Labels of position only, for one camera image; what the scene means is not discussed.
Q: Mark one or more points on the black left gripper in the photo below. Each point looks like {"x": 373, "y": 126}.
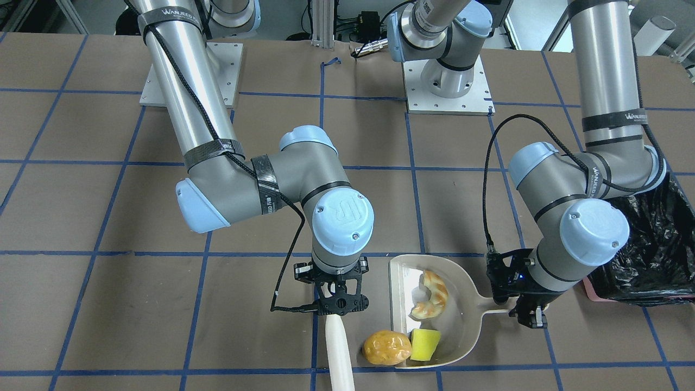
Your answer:
{"x": 532, "y": 298}

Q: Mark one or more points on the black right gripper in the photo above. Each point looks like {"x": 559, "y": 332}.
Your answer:
{"x": 302, "y": 272}

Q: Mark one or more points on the toy golden bread roll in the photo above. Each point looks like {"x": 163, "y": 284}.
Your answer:
{"x": 387, "y": 348}

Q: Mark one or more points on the white hand brush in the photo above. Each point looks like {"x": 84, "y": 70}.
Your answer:
{"x": 339, "y": 361}

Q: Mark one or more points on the yellow green sponge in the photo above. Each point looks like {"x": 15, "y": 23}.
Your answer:
{"x": 424, "y": 343}

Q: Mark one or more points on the beige plastic dustpan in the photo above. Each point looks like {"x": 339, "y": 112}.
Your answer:
{"x": 461, "y": 322}

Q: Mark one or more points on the toy croissant bread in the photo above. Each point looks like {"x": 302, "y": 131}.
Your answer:
{"x": 438, "y": 297}

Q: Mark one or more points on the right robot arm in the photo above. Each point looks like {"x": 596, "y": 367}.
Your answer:
{"x": 223, "y": 187}

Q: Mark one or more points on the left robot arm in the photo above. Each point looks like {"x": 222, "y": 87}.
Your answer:
{"x": 567, "y": 194}

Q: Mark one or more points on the pink trash bin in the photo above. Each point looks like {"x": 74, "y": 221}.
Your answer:
{"x": 593, "y": 295}

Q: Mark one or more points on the black trash bag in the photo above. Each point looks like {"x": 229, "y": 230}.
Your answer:
{"x": 657, "y": 260}

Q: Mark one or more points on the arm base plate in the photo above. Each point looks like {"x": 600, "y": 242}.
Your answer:
{"x": 225, "y": 59}
{"x": 433, "y": 89}

